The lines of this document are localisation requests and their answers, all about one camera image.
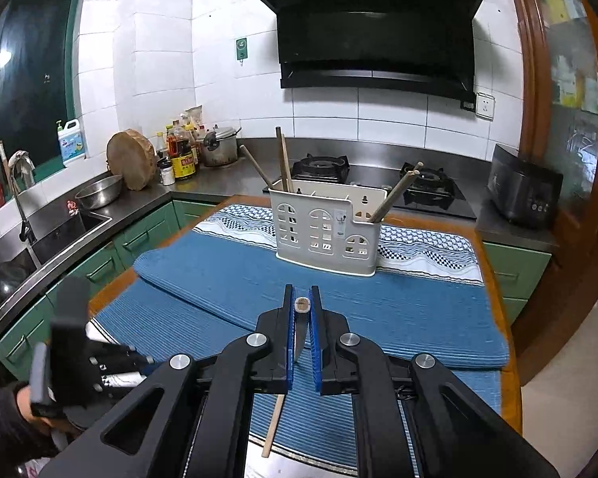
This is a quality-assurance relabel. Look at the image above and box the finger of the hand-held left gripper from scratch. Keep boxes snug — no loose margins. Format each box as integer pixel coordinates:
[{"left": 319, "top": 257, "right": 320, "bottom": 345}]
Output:
[
  {"left": 97, "top": 369, "right": 148, "bottom": 390},
  {"left": 87, "top": 343, "right": 156, "bottom": 366}
]

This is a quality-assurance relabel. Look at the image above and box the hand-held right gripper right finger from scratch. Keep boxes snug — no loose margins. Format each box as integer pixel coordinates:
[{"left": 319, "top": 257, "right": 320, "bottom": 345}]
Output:
[{"left": 308, "top": 286, "right": 561, "bottom": 478}]

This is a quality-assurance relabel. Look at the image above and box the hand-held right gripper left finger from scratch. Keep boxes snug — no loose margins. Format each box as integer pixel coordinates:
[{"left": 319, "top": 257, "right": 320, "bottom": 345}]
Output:
[{"left": 39, "top": 284, "right": 297, "bottom": 478}]

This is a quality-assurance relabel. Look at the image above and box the beige plastic utensil holder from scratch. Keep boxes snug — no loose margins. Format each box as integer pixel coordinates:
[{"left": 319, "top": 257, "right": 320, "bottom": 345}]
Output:
[{"left": 269, "top": 179, "right": 382, "bottom": 278}]

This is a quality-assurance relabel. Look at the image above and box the person's left forearm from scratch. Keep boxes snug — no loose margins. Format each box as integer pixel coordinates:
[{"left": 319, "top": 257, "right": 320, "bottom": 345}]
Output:
[{"left": 0, "top": 383, "right": 55, "bottom": 464}]

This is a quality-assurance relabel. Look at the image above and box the person's left hand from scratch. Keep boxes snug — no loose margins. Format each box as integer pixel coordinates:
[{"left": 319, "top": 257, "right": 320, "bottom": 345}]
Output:
[{"left": 14, "top": 382, "right": 61, "bottom": 434}]

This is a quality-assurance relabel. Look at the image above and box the blue patterned cloth mat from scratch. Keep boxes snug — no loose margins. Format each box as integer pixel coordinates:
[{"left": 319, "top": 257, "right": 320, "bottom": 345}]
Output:
[{"left": 87, "top": 204, "right": 510, "bottom": 476}]

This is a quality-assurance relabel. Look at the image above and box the black pan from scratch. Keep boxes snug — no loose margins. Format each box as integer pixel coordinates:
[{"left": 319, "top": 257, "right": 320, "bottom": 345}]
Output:
[{"left": 0, "top": 261, "right": 31, "bottom": 300}]

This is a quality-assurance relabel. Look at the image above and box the stainless steel sink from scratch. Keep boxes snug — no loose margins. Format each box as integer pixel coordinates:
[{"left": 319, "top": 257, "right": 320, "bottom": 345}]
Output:
[{"left": 0, "top": 209, "right": 113, "bottom": 304}]

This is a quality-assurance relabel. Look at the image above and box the green base cabinet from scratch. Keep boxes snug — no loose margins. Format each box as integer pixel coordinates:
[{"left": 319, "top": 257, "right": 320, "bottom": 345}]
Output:
[
  {"left": 0, "top": 200, "right": 230, "bottom": 382},
  {"left": 483, "top": 241, "right": 553, "bottom": 327}
]

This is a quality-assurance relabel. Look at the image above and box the steel kitchen faucet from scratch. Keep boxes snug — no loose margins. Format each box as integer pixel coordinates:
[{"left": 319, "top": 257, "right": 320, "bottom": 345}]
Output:
[{"left": 7, "top": 149, "right": 38, "bottom": 245}]

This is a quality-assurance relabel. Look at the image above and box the stainless steel bowl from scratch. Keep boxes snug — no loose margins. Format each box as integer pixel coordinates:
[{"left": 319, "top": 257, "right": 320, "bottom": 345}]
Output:
[{"left": 75, "top": 175, "right": 124, "bottom": 210}]

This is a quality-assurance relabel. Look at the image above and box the round wooden chopping block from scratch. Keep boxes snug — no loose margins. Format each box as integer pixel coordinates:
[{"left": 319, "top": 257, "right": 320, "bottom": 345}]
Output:
[{"left": 106, "top": 129, "right": 159, "bottom": 191}]

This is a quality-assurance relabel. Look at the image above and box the yellow label soy sauce bottle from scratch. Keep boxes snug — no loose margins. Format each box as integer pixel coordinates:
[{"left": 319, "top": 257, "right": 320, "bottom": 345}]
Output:
[{"left": 168, "top": 127, "right": 199, "bottom": 181}]

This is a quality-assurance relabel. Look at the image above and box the black glass gas stove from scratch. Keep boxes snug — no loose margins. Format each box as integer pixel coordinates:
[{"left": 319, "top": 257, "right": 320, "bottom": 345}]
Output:
[{"left": 262, "top": 153, "right": 478, "bottom": 220}]

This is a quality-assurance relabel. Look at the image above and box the white detergent jug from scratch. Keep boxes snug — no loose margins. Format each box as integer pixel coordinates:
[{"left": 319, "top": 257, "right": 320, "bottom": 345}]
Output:
[{"left": 57, "top": 118, "right": 87, "bottom": 167}]

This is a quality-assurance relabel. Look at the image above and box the steel pressure cooker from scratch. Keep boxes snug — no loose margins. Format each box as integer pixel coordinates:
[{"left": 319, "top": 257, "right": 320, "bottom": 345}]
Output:
[{"left": 199, "top": 127, "right": 242, "bottom": 167}]

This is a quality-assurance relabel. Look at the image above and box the black countertop cooker appliance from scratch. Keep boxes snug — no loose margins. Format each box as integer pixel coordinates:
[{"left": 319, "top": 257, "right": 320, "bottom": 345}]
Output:
[{"left": 487, "top": 143, "right": 564, "bottom": 230}]

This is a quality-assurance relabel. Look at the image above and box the green framed window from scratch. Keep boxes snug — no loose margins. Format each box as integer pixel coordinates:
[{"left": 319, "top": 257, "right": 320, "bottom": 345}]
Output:
[{"left": 0, "top": 0, "right": 91, "bottom": 182}]

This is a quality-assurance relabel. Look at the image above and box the black range hood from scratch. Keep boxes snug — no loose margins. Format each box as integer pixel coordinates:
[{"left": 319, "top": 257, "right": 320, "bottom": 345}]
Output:
[{"left": 248, "top": 0, "right": 488, "bottom": 98}]

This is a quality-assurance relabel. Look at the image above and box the wooden framed glass door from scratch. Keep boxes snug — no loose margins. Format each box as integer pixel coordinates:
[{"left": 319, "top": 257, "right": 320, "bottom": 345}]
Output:
[{"left": 501, "top": 0, "right": 598, "bottom": 386}]

